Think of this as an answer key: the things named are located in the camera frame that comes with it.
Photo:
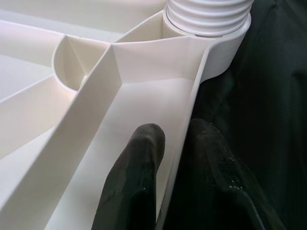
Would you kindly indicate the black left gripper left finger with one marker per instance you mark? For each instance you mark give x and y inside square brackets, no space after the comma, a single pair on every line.
[134,182]

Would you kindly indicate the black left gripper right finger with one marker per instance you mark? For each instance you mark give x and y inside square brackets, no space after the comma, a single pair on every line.
[223,182]

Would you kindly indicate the white plastic table top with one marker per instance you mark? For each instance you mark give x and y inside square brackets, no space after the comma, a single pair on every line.
[84,107]

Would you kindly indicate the white plastic table leg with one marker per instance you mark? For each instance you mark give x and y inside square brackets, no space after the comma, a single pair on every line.
[208,16]

